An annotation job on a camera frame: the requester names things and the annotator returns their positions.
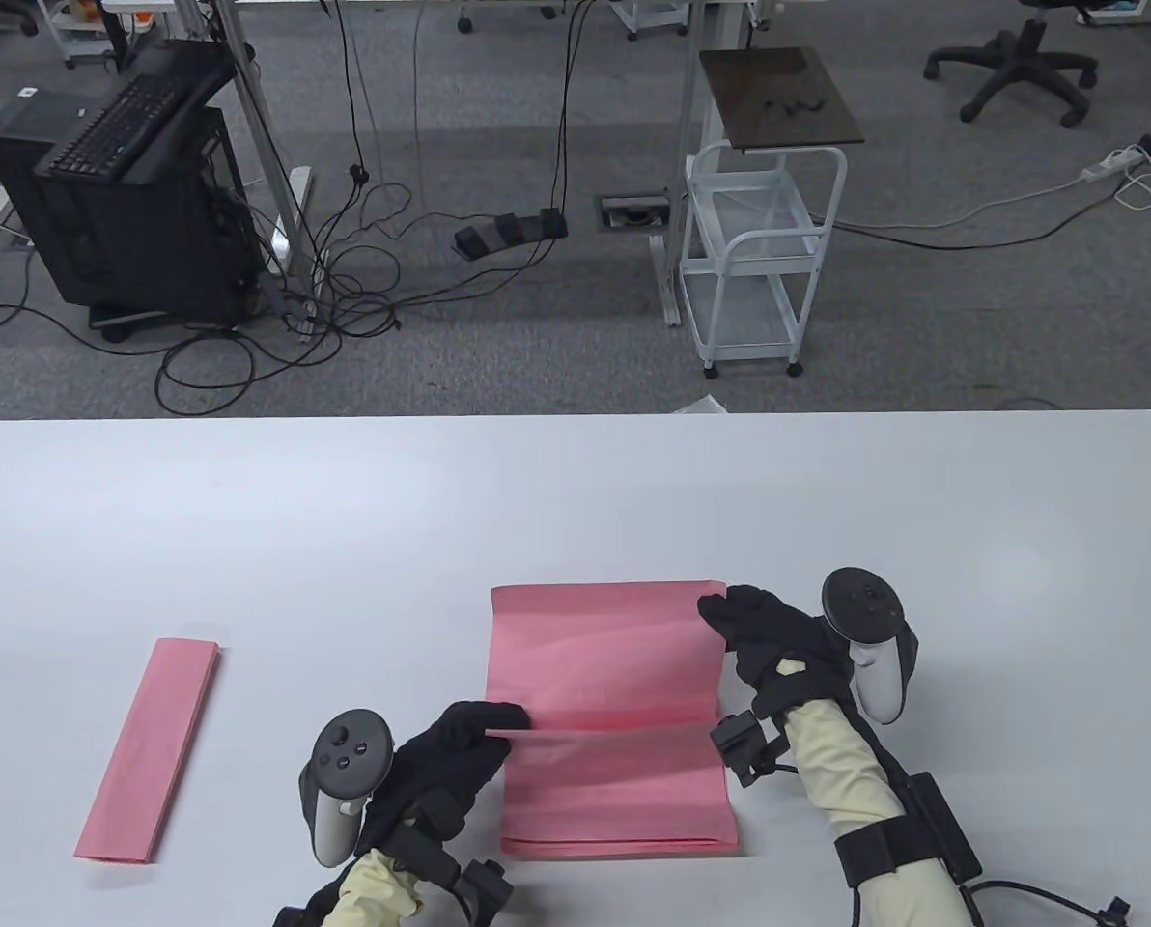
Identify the black flat panel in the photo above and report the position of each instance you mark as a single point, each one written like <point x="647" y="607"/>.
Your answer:
<point x="199" y="72"/>

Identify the metal floor socket box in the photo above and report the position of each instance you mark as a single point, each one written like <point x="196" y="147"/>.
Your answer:
<point x="633" y="214"/>

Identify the person's right hand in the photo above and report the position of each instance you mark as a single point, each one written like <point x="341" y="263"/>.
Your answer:
<point x="778" y="647"/>

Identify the person's left hand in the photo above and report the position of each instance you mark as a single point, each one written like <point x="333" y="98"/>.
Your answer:
<point x="440" y="763"/>

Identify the grey white VR controller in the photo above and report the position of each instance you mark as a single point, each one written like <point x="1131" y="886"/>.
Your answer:
<point x="865" y="603"/>
<point x="344" y="753"/>

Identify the white rolling cart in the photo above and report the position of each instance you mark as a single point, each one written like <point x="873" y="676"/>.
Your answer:
<point x="740" y="314"/>

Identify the black foot pedal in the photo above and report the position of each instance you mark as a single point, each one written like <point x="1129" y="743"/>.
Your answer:
<point x="508" y="232"/>

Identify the white desk leg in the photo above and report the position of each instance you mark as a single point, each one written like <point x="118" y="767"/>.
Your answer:
<point x="257" y="126"/>

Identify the white storage trolley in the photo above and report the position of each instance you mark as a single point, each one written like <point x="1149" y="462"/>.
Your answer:
<point x="78" y="39"/>

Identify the black computer tower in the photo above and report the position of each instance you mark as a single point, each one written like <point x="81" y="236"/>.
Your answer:
<point x="131" y="251"/>

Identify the pink paper sheet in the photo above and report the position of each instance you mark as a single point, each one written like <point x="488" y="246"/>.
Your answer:
<point x="146" y="748"/>
<point x="624" y="801"/>
<point x="604" y="647"/>

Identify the dark brown board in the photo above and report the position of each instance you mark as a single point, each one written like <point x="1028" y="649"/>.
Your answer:
<point x="778" y="97"/>

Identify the black keyboard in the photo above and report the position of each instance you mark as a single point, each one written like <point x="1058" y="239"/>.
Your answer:
<point x="112" y="126"/>

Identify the white power strip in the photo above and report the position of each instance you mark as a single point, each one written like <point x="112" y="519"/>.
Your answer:
<point x="1111" y="164"/>

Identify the forearm sensor box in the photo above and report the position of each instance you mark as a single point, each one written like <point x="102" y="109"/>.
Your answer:
<point x="942" y="826"/>
<point x="291" y="915"/>

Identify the black office chair base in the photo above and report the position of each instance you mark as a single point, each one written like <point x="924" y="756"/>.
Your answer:
<point x="1020" y="58"/>

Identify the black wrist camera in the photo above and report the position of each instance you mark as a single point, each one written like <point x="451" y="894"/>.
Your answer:
<point x="487" y="893"/>
<point x="740" y="744"/>

